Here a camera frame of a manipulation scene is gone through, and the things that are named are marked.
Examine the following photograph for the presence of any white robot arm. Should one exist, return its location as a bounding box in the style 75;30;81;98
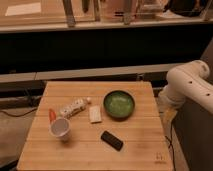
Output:
159;60;213;113

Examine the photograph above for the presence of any white ceramic cup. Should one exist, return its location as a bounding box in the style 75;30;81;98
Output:
50;118;70;142

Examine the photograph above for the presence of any white rectangular packet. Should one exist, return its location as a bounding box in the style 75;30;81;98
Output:
89;106;102;123

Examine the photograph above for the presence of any green bowl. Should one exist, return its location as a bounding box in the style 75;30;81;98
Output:
103;90;135;119

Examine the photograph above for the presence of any black cable on floor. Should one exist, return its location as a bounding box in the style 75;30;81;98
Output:
0;107;39;118

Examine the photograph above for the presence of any orange marker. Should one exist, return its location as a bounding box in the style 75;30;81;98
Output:
49;109;56;123

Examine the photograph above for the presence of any black eraser block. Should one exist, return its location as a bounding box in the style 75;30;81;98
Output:
101;131;123;151

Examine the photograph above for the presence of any white paper sheet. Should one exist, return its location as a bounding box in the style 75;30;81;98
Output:
5;2;41;16

